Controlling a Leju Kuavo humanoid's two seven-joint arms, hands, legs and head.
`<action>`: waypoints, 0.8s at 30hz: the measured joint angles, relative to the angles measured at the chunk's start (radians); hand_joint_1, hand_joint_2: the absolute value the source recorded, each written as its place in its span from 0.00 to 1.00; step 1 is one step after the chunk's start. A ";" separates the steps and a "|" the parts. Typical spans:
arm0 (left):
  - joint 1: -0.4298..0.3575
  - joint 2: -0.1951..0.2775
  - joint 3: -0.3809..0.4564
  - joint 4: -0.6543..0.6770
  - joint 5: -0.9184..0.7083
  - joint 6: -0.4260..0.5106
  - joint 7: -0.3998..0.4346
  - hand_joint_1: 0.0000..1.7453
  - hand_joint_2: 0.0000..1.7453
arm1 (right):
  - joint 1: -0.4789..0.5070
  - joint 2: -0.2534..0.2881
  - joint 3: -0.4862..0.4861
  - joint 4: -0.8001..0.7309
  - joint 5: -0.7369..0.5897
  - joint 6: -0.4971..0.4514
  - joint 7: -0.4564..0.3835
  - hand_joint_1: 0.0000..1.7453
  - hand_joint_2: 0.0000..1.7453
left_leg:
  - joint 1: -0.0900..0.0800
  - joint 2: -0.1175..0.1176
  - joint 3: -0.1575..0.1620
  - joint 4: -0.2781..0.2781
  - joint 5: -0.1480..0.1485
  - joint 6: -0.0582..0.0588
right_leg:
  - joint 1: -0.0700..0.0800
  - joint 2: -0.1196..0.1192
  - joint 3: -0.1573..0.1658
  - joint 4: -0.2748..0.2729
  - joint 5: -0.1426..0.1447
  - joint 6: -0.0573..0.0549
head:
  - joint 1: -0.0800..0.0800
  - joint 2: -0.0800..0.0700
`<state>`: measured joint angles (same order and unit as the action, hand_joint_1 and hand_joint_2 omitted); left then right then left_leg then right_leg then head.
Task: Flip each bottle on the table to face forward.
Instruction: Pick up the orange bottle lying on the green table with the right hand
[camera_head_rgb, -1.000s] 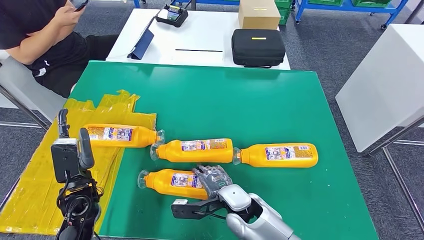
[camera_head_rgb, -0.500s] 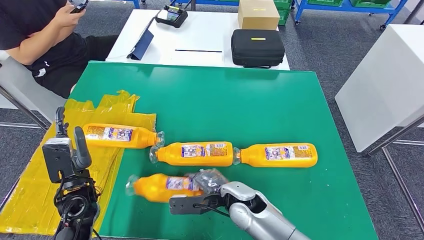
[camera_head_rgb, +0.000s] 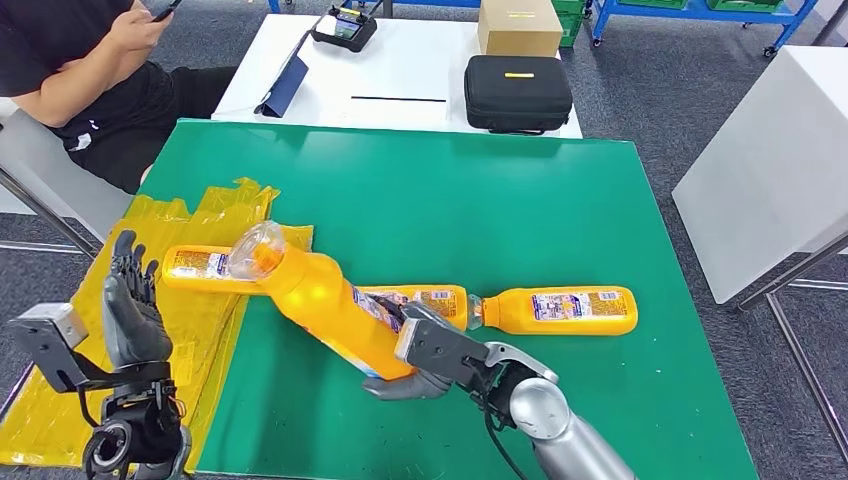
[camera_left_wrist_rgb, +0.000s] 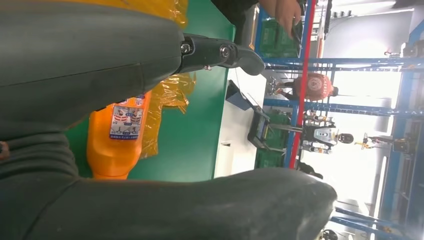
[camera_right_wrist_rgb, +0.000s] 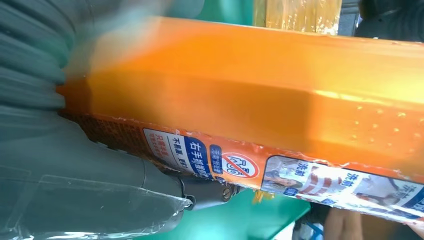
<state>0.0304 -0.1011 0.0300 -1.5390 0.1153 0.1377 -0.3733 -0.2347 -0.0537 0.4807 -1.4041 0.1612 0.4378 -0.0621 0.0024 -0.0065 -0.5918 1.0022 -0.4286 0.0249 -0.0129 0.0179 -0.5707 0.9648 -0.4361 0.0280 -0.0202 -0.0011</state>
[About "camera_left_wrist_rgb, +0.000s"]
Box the person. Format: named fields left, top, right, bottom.
left=210, top=0, right=303, bottom=46
left=276, top=72, right=339, bottom=102

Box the black and white humanoid robot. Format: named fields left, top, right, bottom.
left=299, top=112, right=355, bottom=155

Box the red pole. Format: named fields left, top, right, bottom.
left=288, top=0, right=317, bottom=170

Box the green plastic crate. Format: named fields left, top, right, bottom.
left=258, top=18, right=301, bottom=59
left=263, top=112, right=291, bottom=150
left=254, top=149, right=286, bottom=169

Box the white table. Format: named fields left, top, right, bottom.
left=213, top=67, right=268, bottom=180

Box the green table mat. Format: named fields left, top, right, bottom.
left=66, top=0, right=236, bottom=183

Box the blue tablet case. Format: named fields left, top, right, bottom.
left=225, top=79, right=266, bottom=112

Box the orange detergent bottle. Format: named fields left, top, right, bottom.
left=86, top=91, right=153, bottom=181

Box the black remote controller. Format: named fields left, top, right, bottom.
left=247, top=109, right=271, bottom=150

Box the yellow taped plastic sheet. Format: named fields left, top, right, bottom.
left=66, top=0, right=197, bottom=160

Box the blue shelf rack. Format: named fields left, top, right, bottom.
left=253, top=6, right=424, bottom=240

